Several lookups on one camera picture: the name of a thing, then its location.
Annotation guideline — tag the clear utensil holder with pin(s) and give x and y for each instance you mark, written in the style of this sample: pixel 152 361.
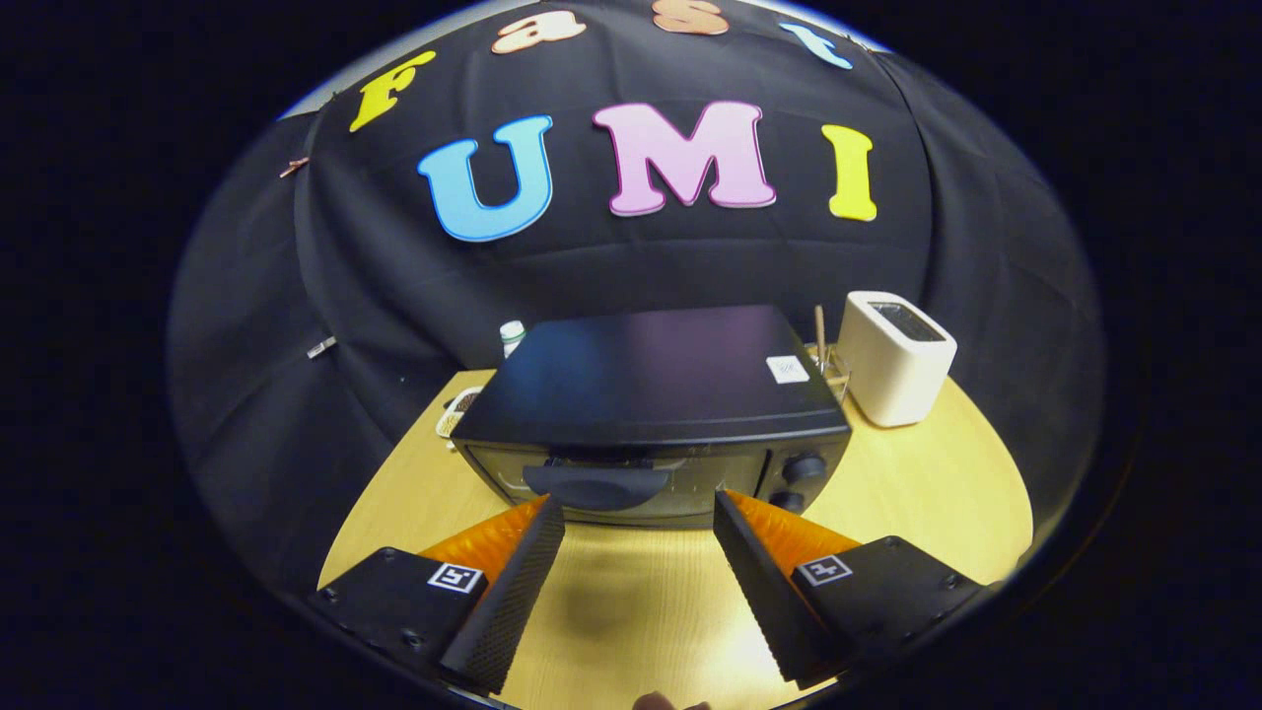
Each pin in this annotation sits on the clear utensil holder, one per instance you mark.
pixel 836 380

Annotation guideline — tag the wooden stick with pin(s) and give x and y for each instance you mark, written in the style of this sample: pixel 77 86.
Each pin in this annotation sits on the wooden stick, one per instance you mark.
pixel 819 330

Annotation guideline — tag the white tray of grains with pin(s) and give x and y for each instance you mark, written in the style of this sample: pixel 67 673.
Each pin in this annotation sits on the white tray of grains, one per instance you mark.
pixel 455 414

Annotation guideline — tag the silver cloth clip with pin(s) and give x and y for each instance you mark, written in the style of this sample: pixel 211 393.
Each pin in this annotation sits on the silver cloth clip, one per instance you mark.
pixel 320 347

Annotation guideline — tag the small white bottle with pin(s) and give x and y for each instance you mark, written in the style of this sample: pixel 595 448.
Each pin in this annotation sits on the small white bottle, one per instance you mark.
pixel 512 338

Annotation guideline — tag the black toaster oven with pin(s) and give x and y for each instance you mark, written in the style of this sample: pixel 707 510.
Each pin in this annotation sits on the black toaster oven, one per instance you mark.
pixel 651 375

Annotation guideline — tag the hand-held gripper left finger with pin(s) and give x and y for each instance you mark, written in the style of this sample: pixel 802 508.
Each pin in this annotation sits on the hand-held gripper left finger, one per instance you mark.
pixel 513 592

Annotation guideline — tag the black backdrop cloth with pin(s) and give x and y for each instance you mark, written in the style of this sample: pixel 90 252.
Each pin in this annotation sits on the black backdrop cloth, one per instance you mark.
pixel 394 266

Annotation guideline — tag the red cloth clip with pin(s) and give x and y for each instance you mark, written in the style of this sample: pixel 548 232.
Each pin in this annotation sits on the red cloth clip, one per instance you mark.
pixel 294 167

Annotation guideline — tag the white toaster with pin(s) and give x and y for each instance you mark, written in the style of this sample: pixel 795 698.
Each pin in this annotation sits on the white toaster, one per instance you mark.
pixel 892 380

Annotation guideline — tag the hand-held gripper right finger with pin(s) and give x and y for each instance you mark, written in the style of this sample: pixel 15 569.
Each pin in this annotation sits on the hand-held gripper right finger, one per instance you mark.
pixel 759 587

